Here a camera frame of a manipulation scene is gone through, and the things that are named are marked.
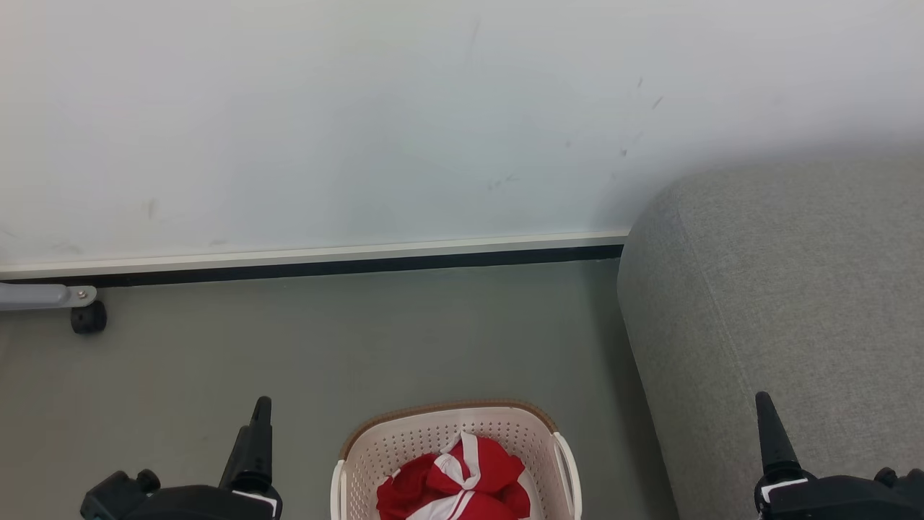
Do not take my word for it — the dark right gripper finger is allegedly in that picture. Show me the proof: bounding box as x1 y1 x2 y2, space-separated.
755 391 803 484

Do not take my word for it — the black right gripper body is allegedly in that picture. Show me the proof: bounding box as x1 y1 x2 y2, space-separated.
754 472 924 520

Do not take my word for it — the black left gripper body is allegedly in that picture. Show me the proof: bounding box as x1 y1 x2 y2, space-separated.
137 485 283 520

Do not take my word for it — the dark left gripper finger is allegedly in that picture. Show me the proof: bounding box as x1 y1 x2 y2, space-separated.
220 396 274 495

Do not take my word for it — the red and white garment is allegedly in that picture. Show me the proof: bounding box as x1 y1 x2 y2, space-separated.
376 432 531 520

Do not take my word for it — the grey fabric sofa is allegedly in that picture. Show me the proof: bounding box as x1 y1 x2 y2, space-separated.
617 153 924 520

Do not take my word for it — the white perforated laundry basket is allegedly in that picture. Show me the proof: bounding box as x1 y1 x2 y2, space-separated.
331 399 583 520

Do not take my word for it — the white and black baseboard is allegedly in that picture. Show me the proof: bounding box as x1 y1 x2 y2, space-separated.
0 231 630 288

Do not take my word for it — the grey metal stand leg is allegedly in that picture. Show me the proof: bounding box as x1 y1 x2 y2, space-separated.
0 283 97 311

